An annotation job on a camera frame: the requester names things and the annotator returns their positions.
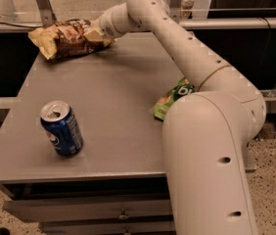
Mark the grey drawer cabinet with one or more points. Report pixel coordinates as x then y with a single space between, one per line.
111 94

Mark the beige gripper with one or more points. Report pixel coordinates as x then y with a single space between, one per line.
103 27

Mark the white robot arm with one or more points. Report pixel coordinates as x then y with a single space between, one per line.
204 134

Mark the grey drawer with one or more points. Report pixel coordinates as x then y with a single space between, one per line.
88 208
110 228

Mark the black shoe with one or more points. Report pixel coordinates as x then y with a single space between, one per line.
4 231

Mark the green dang snack bag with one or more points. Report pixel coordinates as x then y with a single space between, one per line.
183 88

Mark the blue pepsi can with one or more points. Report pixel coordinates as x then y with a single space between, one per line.
59 121

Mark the metal railing frame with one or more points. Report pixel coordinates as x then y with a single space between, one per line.
130 16

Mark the lower grey drawer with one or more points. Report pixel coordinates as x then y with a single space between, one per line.
110 228

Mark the brown chip bag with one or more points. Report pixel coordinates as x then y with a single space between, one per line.
65 39

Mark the upper grey drawer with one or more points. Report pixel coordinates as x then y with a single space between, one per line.
88 208

